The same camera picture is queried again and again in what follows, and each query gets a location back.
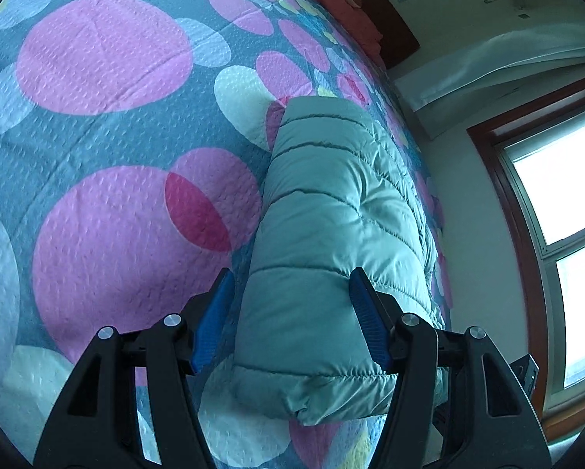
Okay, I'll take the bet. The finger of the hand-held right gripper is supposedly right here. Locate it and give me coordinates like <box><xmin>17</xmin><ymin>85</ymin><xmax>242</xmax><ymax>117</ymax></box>
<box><xmin>510</xmin><ymin>356</ymin><xmax>540</xmax><ymax>400</ymax></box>

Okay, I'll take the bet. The light green puffer jacket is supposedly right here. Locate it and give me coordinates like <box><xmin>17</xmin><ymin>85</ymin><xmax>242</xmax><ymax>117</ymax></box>
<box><xmin>234</xmin><ymin>96</ymin><xmax>448</xmax><ymax>426</ymax></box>

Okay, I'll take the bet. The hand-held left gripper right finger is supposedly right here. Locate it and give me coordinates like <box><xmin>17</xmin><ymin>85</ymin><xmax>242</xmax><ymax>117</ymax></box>
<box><xmin>349</xmin><ymin>268</ymin><xmax>552</xmax><ymax>469</ymax></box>

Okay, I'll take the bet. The dark wooden headboard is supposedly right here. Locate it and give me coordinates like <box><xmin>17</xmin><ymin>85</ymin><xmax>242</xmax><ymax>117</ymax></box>
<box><xmin>344</xmin><ymin>0</ymin><xmax>421</xmax><ymax>70</ymax></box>

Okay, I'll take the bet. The bed with circle-pattern cover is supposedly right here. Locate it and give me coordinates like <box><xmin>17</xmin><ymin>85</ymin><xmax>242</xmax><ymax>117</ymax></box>
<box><xmin>0</xmin><ymin>0</ymin><xmax>454</xmax><ymax>469</ymax></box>

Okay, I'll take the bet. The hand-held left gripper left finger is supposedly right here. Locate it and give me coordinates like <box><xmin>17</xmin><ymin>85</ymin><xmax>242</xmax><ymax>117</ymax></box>
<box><xmin>34</xmin><ymin>269</ymin><xmax>236</xmax><ymax>469</ymax></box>

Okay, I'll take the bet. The large wood-framed window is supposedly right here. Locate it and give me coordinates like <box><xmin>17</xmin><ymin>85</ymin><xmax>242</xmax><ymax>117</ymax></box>
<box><xmin>467</xmin><ymin>73</ymin><xmax>585</xmax><ymax>443</ymax></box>

